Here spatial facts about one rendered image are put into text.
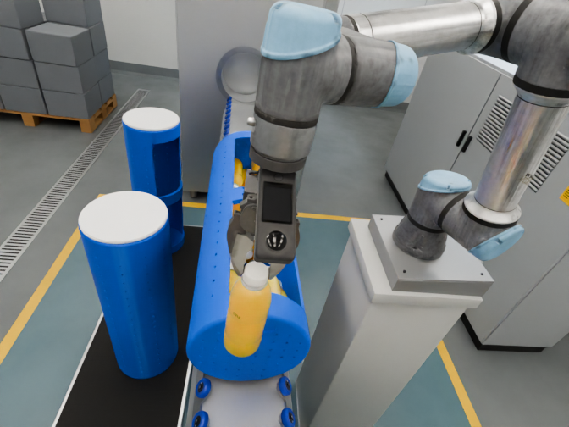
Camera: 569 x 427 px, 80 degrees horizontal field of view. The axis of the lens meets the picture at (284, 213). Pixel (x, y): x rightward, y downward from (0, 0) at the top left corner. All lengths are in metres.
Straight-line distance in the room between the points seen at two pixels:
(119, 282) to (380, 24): 1.10
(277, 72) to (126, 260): 0.97
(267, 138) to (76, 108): 3.81
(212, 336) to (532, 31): 0.79
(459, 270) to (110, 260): 1.06
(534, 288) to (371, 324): 1.33
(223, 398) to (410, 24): 0.89
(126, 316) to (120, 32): 4.92
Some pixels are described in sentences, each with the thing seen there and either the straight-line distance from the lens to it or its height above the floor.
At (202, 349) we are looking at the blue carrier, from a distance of 0.82.
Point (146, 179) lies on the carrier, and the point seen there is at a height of 0.74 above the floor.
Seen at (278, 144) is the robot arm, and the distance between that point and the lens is 0.38.
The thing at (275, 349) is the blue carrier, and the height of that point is 1.11.
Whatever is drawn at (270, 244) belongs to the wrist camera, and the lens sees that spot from 0.37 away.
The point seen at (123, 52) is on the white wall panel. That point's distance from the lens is 5.99.
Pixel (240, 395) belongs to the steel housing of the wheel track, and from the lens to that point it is 0.98.
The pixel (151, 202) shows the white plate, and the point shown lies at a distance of 1.31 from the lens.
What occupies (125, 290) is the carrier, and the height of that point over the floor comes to 0.81.
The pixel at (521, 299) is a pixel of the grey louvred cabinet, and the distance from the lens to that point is 2.31.
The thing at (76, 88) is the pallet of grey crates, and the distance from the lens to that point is 4.05.
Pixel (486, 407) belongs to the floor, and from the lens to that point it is 2.46.
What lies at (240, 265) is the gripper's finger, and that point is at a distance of 0.50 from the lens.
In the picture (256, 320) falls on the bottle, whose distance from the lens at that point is 0.56.
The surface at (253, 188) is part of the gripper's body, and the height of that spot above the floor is 1.57.
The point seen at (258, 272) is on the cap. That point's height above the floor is 1.44.
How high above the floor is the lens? 1.82
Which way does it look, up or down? 37 degrees down
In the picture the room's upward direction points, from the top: 11 degrees clockwise
